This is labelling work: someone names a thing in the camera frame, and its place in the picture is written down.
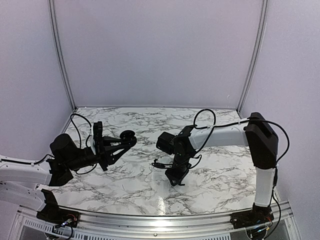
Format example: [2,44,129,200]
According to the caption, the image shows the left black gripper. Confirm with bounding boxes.
[66,136,130,172]

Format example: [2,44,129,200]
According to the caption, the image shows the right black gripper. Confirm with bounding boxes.
[164,152,192,187]

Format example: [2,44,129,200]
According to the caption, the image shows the black earbud charging case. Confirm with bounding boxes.
[119,130,137,146]

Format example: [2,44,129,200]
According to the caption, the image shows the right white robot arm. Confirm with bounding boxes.
[152,112,279,224]

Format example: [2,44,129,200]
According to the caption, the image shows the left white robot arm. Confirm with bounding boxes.
[0,130,137,223]

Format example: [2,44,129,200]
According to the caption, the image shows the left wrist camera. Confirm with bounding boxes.
[90,121,103,155]

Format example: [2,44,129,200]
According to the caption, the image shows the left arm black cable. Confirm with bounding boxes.
[0,113,95,175]

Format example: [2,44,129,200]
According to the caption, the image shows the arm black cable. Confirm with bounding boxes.
[0,113,95,175]
[151,108,291,240]

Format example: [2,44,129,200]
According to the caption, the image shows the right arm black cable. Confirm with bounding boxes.
[151,108,291,240]

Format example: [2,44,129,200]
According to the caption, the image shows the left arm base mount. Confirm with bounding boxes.
[36,189,80,228]

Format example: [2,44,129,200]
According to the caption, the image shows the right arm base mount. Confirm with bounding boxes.
[230,203,274,229]

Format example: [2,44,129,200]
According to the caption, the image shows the aluminium front frame rail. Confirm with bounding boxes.
[8,201,301,240]

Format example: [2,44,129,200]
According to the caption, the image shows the left aluminium corner post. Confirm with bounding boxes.
[47,0,77,112]

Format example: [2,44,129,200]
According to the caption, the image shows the aluminium corner post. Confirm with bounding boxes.
[236,0,270,114]
[47,0,77,112]

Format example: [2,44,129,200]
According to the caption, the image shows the right aluminium corner post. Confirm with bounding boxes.
[236,0,270,114]

